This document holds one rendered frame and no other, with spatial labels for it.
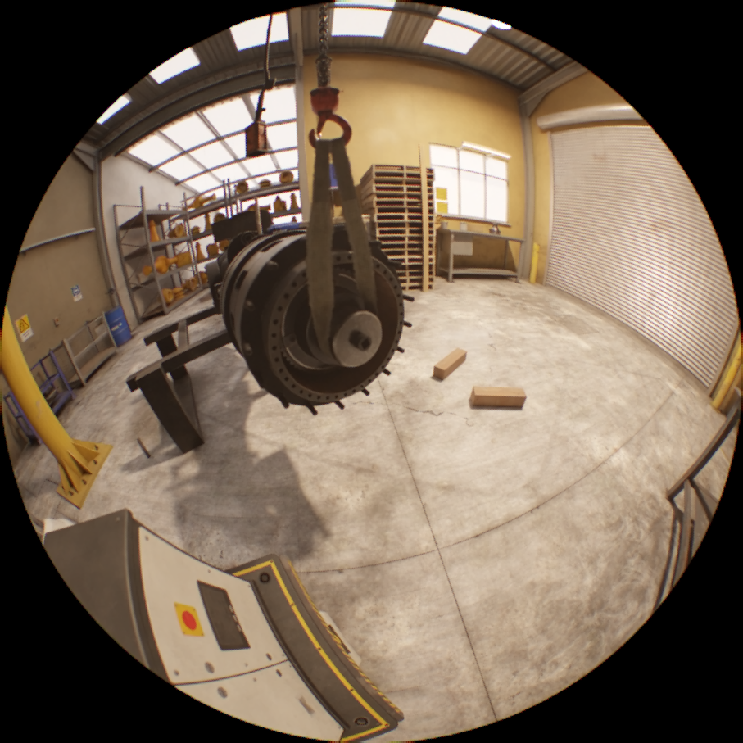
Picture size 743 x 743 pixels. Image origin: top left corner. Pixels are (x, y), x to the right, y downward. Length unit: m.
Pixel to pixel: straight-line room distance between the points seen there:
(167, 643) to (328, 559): 0.86
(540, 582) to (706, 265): 4.96
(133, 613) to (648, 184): 6.19
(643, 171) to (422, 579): 6.21
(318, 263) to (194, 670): 0.75
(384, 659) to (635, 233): 6.06
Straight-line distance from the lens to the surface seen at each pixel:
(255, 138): 0.78
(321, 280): 0.52
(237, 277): 0.82
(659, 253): 5.46
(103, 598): 0.47
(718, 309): 5.23
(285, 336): 0.65
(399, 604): 1.11
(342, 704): 0.86
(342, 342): 0.55
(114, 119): 8.39
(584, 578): 1.44
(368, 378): 0.73
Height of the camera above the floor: 1.10
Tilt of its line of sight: 34 degrees down
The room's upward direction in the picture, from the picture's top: 4 degrees counter-clockwise
